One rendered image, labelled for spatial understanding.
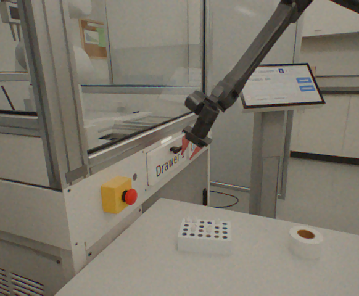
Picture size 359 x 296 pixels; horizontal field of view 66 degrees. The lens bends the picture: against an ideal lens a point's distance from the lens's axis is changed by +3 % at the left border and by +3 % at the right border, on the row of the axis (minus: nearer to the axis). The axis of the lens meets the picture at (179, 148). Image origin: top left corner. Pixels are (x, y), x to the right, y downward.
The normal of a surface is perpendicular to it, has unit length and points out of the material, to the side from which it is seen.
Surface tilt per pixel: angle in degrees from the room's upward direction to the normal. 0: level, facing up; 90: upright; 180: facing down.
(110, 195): 90
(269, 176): 90
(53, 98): 90
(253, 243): 0
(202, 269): 0
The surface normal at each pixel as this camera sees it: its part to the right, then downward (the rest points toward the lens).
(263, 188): 0.22, 0.26
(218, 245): -0.16, 0.28
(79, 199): 0.92, 0.09
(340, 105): -0.49, 0.25
